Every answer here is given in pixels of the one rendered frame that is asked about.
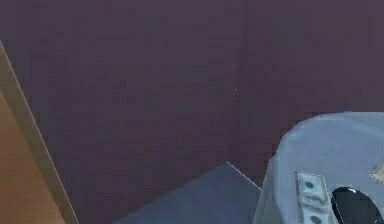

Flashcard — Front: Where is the beige crumpled paper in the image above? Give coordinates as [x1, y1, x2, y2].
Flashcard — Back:
[369, 156, 384, 184]

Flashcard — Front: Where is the white green paper banknote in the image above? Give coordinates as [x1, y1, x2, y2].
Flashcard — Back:
[294, 170, 338, 224]

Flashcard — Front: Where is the black oval object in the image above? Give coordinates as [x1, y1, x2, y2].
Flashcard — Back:
[330, 186, 384, 224]

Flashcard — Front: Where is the pale grey bin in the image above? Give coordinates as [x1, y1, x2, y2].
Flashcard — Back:
[253, 111, 384, 224]

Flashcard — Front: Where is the brown wooden door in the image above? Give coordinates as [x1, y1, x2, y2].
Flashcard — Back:
[0, 39, 80, 224]

